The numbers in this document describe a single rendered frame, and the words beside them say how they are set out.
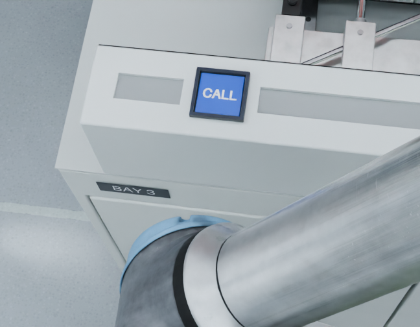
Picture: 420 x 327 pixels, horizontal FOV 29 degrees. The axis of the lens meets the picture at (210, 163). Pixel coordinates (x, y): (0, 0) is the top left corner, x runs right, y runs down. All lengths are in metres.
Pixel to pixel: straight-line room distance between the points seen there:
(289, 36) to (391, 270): 0.46
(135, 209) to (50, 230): 0.79
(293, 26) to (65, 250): 1.02
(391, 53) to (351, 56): 0.06
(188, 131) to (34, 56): 1.25
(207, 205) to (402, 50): 0.30
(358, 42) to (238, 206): 0.25
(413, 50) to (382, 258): 0.48
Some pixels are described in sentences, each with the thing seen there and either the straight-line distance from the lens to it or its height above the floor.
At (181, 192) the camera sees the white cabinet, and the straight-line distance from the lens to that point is 0.99.
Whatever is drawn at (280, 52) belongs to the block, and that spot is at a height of 0.91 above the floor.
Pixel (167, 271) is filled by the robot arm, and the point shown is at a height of 1.09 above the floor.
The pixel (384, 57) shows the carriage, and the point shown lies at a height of 0.88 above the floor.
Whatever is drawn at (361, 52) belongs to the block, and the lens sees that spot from 0.93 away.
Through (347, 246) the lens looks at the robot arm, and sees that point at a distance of 0.53.
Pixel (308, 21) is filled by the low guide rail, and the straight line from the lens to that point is 1.01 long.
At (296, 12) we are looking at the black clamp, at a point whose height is 0.90.
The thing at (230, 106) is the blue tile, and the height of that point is 0.96.
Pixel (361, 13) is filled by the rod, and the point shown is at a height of 0.90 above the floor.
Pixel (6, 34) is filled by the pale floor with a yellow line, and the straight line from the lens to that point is 2.10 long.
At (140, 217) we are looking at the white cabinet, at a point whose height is 0.67.
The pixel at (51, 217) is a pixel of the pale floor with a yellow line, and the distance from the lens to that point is 1.86.
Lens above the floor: 1.71
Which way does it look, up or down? 67 degrees down
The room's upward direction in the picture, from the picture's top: 9 degrees counter-clockwise
